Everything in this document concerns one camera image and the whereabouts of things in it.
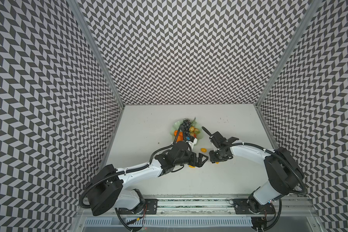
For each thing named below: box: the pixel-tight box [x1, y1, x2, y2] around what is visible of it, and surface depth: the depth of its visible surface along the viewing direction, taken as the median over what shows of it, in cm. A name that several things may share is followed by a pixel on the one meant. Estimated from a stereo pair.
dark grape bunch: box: [182, 117, 192, 137], surface depth 98 cm
